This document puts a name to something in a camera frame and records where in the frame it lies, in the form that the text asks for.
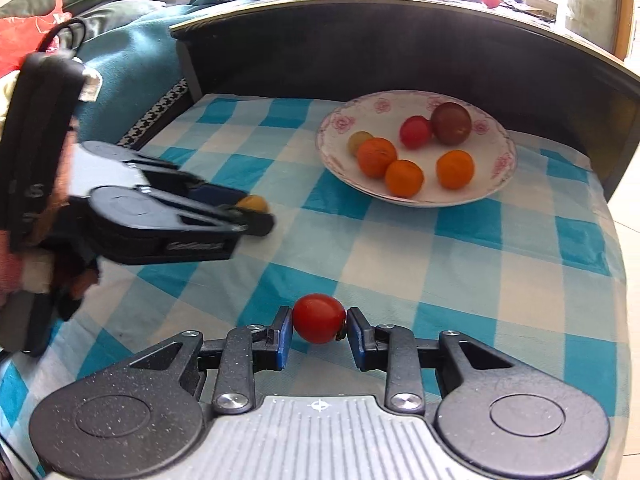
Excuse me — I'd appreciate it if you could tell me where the orange tangerine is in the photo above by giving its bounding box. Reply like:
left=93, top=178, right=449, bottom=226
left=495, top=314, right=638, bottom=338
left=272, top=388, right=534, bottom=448
left=357, top=137, right=398, bottom=179
left=384, top=159, right=426, bottom=198
left=436, top=150, right=475, bottom=191

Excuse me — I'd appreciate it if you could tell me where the dark red tomato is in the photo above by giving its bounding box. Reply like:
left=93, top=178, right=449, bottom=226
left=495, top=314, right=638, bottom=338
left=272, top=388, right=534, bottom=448
left=430, top=102, right=473, bottom=146

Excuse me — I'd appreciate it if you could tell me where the blue white checked tablecloth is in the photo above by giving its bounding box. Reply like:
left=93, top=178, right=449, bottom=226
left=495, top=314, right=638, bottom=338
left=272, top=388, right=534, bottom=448
left=0, top=92, right=628, bottom=480

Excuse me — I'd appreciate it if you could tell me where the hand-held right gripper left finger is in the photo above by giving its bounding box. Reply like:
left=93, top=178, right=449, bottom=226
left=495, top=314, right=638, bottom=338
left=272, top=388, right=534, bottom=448
left=100, top=306, right=293, bottom=415

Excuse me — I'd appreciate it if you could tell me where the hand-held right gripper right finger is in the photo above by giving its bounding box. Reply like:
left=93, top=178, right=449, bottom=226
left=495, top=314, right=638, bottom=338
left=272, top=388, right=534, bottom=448
left=346, top=306, right=541, bottom=415

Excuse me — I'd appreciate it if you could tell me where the teal blanket with houndstooth border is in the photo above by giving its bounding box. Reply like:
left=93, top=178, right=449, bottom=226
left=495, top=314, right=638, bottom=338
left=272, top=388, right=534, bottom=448
left=75, top=0, right=211, bottom=153

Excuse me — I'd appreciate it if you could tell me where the small yellow-orange fruit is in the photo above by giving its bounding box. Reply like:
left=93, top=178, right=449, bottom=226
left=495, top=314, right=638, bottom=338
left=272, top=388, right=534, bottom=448
left=236, top=195, right=270, bottom=215
left=348, top=131, right=375, bottom=157

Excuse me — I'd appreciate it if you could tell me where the black cable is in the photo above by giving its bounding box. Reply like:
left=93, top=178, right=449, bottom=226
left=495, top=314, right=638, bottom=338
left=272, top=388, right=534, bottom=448
left=42, top=17, right=88, bottom=56

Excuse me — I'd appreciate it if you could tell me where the dark curved coffee table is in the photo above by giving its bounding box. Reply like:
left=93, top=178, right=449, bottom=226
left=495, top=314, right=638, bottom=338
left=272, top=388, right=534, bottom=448
left=170, top=0, right=640, bottom=201

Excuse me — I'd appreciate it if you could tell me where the red cloth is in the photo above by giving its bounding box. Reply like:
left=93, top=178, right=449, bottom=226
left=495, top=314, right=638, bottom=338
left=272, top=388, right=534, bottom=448
left=0, top=0, right=68, bottom=78

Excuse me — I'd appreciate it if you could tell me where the white cloth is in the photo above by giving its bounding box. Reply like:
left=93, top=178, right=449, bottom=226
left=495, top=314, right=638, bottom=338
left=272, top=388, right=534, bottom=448
left=80, top=70, right=103, bottom=103

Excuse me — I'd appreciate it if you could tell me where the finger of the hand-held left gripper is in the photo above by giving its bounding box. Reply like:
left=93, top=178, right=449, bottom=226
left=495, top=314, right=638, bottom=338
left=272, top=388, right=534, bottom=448
left=125, top=160, right=246, bottom=206
left=137, top=187, right=275, bottom=237

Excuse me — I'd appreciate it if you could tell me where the red tomato with stem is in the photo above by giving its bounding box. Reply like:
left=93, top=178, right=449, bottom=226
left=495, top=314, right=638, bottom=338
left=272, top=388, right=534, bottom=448
left=292, top=293, right=347, bottom=345

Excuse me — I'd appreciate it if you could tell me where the white floral rim plate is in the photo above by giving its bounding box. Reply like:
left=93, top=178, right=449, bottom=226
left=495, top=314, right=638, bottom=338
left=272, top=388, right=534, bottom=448
left=315, top=90, right=517, bottom=208

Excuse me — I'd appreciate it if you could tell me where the small red cherry tomato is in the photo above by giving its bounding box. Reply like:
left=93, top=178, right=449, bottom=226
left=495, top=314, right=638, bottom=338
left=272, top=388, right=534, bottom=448
left=399, top=115, right=433, bottom=150

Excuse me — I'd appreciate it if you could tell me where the person's left hand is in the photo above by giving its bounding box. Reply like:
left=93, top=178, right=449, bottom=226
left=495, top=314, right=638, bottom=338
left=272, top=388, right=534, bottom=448
left=0, top=117, right=81, bottom=297

